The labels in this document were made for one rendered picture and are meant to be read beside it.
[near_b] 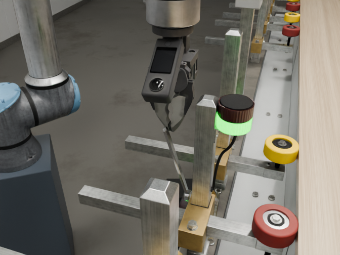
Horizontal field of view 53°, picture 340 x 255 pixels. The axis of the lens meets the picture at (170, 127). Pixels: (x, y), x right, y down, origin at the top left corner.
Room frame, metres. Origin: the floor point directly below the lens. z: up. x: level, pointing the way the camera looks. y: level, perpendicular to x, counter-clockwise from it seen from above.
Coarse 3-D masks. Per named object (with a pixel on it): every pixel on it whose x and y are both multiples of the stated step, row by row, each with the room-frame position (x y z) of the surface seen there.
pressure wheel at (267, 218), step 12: (264, 204) 0.47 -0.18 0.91; (276, 204) 0.47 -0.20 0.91; (264, 216) 0.44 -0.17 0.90; (276, 216) 0.43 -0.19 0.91; (288, 216) 0.44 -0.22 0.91; (252, 228) 0.43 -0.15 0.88; (264, 228) 0.41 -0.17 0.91; (276, 228) 0.41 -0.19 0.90; (288, 228) 0.41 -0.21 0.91; (264, 240) 0.40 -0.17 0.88; (276, 240) 0.39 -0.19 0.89; (288, 240) 0.39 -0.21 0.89
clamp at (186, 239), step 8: (216, 200) 0.53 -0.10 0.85; (192, 208) 0.49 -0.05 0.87; (200, 208) 0.49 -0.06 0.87; (208, 208) 0.49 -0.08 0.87; (184, 216) 0.47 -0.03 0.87; (192, 216) 0.47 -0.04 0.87; (200, 216) 0.47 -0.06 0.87; (208, 216) 0.47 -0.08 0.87; (184, 224) 0.45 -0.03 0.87; (200, 224) 0.45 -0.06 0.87; (184, 232) 0.43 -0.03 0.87; (192, 232) 0.43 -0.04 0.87; (200, 232) 0.43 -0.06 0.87; (184, 240) 0.43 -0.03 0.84; (192, 240) 0.43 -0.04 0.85; (200, 240) 0.42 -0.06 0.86; (192, 248) 0.43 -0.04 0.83; (200, 248) 0.42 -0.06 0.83
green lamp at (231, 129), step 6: (222, 120) 0.48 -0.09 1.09; (222, 126) 0.48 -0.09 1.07; (228, 126) 0.47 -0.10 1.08; (234, 126) 0.47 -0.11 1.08; (240, 126) 0.47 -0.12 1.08; (246, 126) 0.47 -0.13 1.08; (228, 132) 0.47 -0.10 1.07; (234, 132) 0.47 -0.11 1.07; (240, 132) 0.47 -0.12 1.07; (246, 132) 0.48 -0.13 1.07
